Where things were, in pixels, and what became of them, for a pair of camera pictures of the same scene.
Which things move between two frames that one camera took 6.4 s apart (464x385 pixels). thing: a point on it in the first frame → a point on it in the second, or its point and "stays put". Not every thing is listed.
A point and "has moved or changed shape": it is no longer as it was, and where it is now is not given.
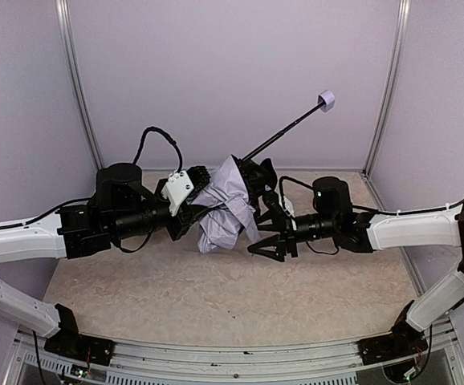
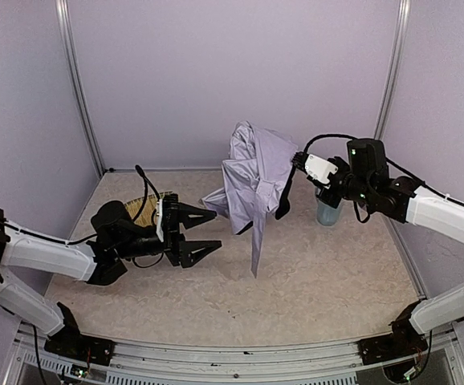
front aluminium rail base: (244, 361) stays put
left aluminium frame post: (63, 22) stays put
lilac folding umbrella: (237, 187) has moved or changed shape
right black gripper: (289, 235) → (289, 186)
